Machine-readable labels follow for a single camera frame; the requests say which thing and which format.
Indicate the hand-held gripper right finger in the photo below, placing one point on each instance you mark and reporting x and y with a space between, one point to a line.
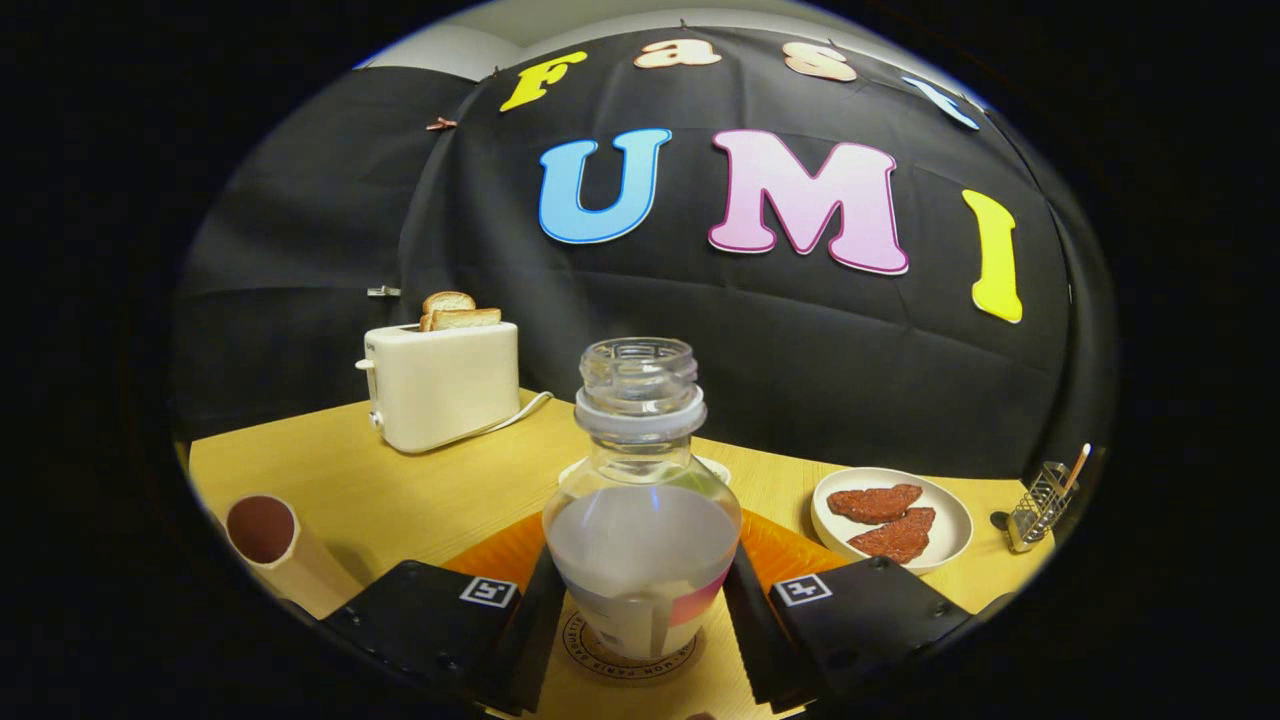
752 650

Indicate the black backdrop cloth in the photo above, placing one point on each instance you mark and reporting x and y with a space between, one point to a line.
760 340

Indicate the wooden table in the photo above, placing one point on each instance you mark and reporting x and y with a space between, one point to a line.
420 500

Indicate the pink clip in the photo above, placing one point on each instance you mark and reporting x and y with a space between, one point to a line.
441 124

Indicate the clear plastic juice bottle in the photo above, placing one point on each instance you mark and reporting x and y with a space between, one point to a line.
640 550

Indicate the round cork coaster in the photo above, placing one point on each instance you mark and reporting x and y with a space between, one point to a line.
640 670

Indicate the red meat patty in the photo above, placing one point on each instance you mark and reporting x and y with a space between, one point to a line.
895 538
875 503

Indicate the white divided seasoning dish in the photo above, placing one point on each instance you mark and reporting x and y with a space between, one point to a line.
715 468

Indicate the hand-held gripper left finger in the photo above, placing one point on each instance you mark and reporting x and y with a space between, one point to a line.
535 650

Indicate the white round plate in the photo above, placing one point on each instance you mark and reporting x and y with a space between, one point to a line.
945 525

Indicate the toasted bread slice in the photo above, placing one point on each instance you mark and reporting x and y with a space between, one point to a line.
447 300
468 319

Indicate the cream toaster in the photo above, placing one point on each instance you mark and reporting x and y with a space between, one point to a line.
445 385

